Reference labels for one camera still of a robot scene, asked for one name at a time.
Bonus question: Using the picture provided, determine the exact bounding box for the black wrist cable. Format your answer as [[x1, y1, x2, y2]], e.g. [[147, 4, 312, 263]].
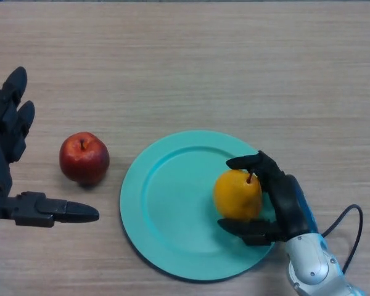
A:
[[321, 204, 364, 275]]

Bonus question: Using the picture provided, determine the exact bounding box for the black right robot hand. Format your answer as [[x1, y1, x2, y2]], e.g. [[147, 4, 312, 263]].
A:
[[216, 150, 319, 247]]

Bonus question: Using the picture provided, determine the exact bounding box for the yellow pear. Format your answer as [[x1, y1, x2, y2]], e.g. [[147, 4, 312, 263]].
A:
[[213, 168, 263, 220]]

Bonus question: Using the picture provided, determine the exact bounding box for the red apple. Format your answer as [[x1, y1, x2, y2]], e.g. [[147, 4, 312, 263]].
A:
[[59, 131, 110, 186]]

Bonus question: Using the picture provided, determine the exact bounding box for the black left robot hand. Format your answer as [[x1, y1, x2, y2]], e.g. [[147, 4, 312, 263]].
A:
[[0, 66, 100, 234]]

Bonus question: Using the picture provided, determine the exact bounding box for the green round plate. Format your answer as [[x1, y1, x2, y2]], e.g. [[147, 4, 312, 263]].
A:
[[119, 129, 284, 284]]

